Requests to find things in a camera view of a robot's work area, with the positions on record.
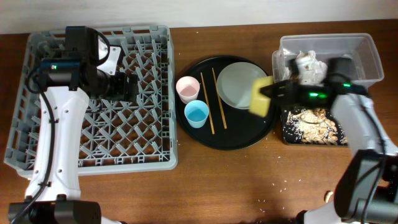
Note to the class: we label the white napkin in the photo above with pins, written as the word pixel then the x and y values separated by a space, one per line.
pixel 310 70

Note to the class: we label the grey plate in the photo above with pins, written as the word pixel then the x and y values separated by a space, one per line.
pixel 234 83

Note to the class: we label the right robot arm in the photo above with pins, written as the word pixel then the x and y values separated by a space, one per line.
pixel 367 191

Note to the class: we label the clear plastic bin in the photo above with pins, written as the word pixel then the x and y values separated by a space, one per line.
pixel 359 47

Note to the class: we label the wooden chopstick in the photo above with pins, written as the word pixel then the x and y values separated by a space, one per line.
pixel 219 100
pixel 207 103

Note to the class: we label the right wooden chopstick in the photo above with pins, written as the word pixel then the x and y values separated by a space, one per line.
pixel 219 100

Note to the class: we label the fallen food piece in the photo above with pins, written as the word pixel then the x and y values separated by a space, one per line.
pixel 328 195

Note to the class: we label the pink cup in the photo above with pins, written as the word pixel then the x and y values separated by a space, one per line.
pixel 188 89

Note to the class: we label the blue cup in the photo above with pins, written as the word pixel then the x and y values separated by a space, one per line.
pixel 196 113

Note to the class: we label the round black tray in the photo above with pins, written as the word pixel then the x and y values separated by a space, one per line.
pixel 244 128

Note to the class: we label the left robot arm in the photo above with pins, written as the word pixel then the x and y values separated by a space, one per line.
pixel 85 69

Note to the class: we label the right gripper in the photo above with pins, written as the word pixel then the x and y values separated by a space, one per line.
pixel 288 84

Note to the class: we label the left wooden chopstick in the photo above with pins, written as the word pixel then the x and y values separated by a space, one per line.
pixel 207 103

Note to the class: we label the yellow bowl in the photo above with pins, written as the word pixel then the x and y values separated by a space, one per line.
pixel 259 103

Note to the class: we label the black rectangular tray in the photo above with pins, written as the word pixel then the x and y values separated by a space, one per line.
pixel 284 124

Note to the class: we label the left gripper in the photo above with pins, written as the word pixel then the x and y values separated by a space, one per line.
pixel 121 93

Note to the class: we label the food scraps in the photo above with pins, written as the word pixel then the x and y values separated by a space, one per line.
pixel 314 127

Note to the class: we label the grey dishwasher rack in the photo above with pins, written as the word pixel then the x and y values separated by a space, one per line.
pixel 116 137

